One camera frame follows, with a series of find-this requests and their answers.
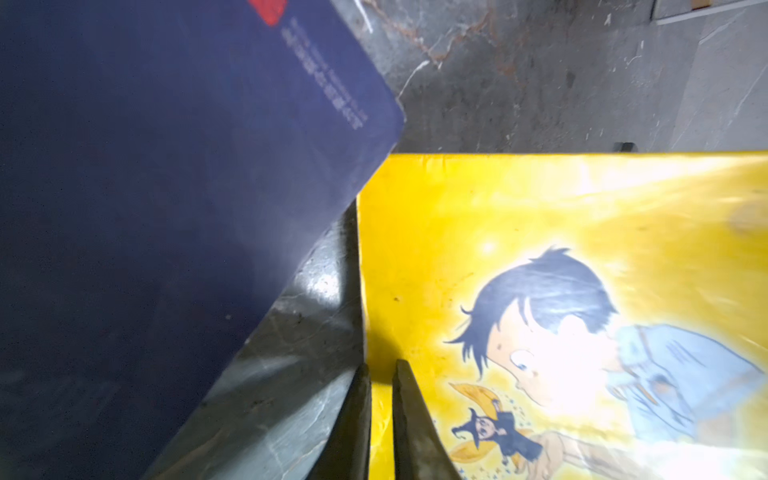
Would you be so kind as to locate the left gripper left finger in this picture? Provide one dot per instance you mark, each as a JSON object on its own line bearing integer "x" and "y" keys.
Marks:
{"x": 346, "y": 452}

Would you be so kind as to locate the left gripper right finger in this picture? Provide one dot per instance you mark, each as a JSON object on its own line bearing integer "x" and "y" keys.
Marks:
{"x": 418, "y": 451}

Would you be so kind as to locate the yellow cartoon book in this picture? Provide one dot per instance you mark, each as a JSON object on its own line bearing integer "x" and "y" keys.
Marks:
{"x": 598, "y": 316}

